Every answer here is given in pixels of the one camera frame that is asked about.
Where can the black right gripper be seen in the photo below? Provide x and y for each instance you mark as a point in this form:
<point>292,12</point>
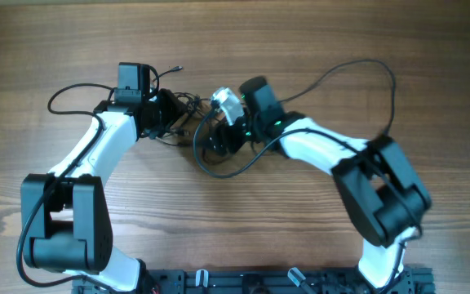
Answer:
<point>220,131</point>

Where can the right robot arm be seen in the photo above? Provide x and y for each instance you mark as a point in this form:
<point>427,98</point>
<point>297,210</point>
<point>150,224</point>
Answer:
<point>384,197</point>

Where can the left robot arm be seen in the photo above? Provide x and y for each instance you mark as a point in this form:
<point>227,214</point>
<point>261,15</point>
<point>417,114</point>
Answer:
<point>66,233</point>

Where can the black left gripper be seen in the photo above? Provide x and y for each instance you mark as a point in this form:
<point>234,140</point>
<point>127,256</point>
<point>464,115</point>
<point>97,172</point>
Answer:
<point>175,110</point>

